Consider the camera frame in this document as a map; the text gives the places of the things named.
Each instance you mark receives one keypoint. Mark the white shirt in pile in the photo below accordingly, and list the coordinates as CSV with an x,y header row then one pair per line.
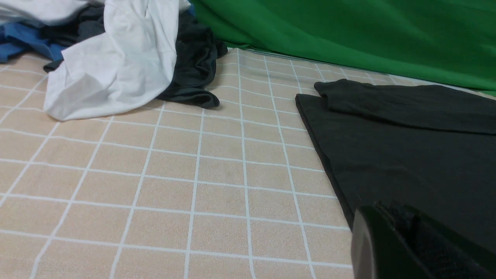
x,y
126,67

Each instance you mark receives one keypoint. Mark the beige checked tablecloth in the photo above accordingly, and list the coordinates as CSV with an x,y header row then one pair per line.
x,y
173,191

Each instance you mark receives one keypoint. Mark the green backdrop cloth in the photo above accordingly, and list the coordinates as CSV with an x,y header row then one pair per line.
x,y
443,41

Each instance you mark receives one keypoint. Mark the dark gray garment in pile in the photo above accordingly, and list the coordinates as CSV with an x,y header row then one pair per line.
x,y
196,45

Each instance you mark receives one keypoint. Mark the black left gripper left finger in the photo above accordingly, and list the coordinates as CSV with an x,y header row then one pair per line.
x,y
377,252

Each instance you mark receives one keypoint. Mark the dark gray long-sleeved shirt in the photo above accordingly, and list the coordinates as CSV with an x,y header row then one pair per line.
x,y
430,147

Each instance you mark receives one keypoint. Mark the blue garment in pile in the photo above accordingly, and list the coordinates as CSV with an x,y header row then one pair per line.
x,y
16,38

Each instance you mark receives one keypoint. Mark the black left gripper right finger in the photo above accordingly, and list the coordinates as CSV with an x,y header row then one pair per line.
x,y
438,251

